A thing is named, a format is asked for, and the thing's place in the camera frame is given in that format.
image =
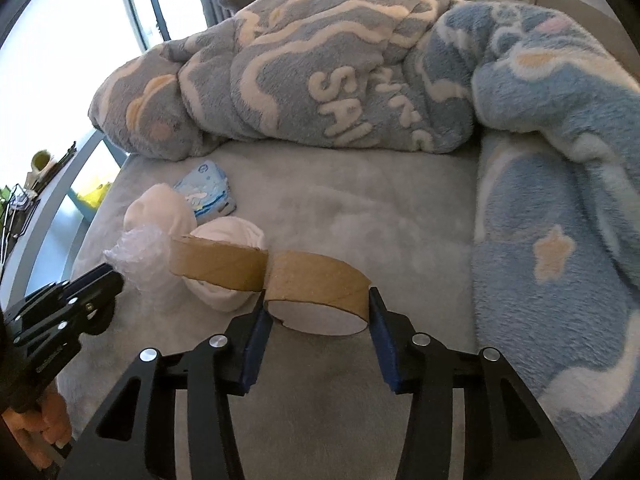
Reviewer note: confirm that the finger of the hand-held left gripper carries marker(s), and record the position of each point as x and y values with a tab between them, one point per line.
75	300

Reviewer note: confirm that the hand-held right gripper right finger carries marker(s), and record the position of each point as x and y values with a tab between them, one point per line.
386	352

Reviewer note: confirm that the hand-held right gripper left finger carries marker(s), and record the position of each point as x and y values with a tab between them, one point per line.
254	347

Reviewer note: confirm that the clear bubble wrap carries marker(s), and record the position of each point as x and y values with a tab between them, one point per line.
145	262

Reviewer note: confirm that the brown cardboard tape core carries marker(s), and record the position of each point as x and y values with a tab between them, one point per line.
215	265
315	280

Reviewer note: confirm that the white sock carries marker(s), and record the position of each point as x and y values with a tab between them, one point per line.
220	232
155	210

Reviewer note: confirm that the person's left hand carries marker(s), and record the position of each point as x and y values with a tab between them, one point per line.
47	422

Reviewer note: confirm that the grey-blue table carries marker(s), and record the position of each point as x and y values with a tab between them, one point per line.
50	200

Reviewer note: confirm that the yellow plastic bag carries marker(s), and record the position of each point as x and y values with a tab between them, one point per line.
92	194

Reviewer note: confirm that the green fluffy slipper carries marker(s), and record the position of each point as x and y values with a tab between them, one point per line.
40	160

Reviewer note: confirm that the dark wooden stick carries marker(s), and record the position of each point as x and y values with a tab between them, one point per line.
64	156

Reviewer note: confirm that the grey bed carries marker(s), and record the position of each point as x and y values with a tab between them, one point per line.
350	210

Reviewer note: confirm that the blue tissue packet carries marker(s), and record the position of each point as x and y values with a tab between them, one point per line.
205	192

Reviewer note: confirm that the blue printed fleece blanket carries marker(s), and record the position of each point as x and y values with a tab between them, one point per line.
350	60

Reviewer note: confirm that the dark balcony door frame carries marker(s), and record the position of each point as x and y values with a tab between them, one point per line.
150	0

